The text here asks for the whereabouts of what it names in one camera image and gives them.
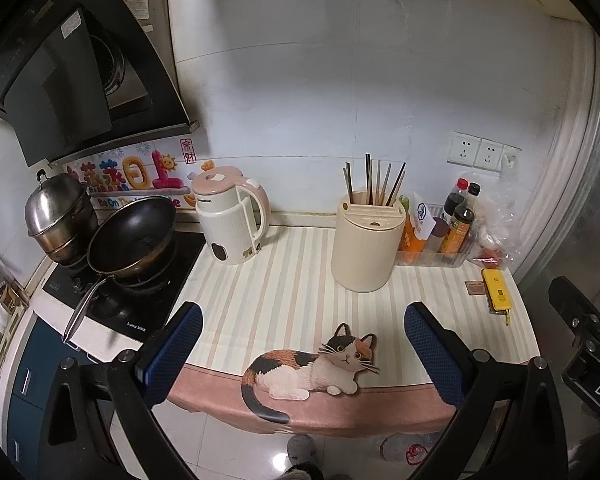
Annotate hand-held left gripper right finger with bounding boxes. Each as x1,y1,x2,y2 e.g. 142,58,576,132
403,301,581,480

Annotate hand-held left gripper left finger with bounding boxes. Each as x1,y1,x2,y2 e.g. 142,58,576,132
10,301,204,480

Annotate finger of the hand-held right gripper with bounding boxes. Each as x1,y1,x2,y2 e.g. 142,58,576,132
548,275,600,348

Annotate cream utensil holder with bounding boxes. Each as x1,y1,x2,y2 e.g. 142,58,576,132
330,191,407,293

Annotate black gas stove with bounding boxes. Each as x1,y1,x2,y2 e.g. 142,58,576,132
32,230,208,358

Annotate yellow plastic tool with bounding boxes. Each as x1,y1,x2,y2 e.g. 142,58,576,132
481,268,513,328

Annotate clear plastic tray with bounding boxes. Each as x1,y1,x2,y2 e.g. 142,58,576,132
396,202,474,267

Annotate fuzzy slipper red print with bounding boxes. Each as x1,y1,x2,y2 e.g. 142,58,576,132
379,431,443,465

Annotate brown lid jar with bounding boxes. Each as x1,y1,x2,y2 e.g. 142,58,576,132
427,217,452,254

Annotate clear plastic bag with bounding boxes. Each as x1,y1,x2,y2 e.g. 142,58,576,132
472,175,524,273

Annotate orange label bottle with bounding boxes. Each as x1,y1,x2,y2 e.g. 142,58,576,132
439,207,477,257

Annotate striped cat print mat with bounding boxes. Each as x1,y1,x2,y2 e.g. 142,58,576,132
167,225,541,436

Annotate black frying pan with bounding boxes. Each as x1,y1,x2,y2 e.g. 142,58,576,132
61,196,177,345

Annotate orange and white packet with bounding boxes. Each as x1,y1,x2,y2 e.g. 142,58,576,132
404,192,437,252

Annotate cream pink electric kettle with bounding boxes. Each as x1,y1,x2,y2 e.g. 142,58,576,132
187,164,272,266

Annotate yellow green box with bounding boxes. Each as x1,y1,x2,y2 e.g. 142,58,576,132
399,195,412,251

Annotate blue cabinet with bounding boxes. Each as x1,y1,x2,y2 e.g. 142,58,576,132
5,317,146,466

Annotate red cap dark bottle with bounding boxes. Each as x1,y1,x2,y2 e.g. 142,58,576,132
442,178,469,222

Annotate grey fuzzy slipper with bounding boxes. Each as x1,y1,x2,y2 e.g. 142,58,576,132
286,434,322,480

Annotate stainless steel steamer pot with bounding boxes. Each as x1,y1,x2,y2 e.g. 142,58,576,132
24,170,99,267

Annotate cluttered storage shelf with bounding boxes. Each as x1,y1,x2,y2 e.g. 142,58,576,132
0,232,31,381

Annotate black range hood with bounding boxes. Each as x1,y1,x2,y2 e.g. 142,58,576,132
0,0,201,168

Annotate grey window frame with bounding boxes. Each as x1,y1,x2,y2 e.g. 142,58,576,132
520,25,600,281

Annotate white wall outlet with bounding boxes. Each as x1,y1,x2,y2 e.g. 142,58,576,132
499,144,522,175
474,138,505,171
447,131,482,167

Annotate colourful wall sticker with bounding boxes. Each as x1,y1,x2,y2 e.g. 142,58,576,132
62,149,197,211

